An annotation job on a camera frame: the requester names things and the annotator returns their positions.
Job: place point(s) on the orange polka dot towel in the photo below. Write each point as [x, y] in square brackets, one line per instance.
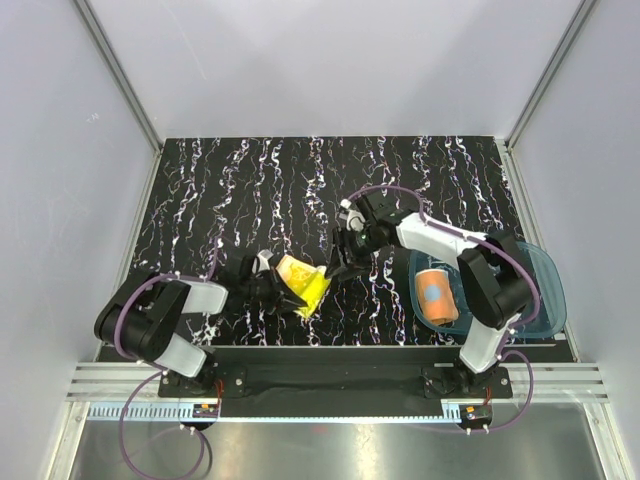
[435, 298]

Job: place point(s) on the grey slotted cable duct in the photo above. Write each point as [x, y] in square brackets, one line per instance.
[148, 411]

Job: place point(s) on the aluminium frame rail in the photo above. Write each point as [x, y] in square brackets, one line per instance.
[556, 383]

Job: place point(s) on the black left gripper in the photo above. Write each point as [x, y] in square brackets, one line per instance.
[287, 302]

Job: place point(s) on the blue translucent plastic tray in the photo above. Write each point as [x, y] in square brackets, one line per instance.
[552, 314]

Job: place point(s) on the yellow patterned towel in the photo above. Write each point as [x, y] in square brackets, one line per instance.
[306, 281]

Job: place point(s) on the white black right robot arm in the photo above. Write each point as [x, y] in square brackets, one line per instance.
[496, 282]

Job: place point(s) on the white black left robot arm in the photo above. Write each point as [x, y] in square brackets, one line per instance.
[141, 319]

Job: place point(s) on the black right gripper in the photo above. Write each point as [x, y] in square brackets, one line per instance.
[337, 262]

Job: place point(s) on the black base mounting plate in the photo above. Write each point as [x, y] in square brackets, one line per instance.
[330, 375]

